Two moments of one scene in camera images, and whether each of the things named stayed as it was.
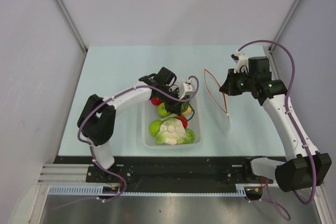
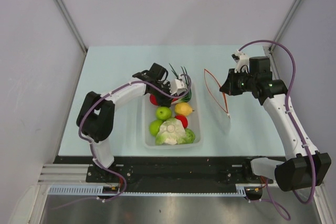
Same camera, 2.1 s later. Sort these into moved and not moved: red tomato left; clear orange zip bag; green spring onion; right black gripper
Moved: green spring onion
Not moved: clear orange zip bag; red tomato left; right black gripper
